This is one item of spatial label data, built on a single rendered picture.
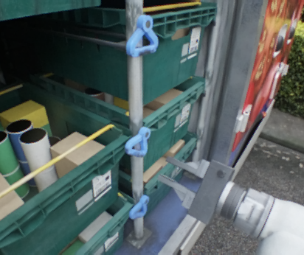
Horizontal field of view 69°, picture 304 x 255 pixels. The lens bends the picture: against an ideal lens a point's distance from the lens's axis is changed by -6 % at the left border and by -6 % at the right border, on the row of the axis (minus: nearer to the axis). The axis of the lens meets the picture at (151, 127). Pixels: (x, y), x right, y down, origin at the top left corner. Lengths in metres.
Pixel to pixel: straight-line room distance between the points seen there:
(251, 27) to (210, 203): 0.60
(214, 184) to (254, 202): 0.09
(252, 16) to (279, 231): 0.66
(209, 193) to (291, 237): 0.17
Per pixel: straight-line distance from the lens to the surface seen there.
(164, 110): 0.71
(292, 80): 3.20
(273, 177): 2.40
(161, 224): 1.05
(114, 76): 0.69
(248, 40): 0.89
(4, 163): 0.74
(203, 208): 0.52
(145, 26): 0.50
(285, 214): 0.50
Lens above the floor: 1.52
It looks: 34 degrees down
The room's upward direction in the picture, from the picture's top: 1 degrees clockwise
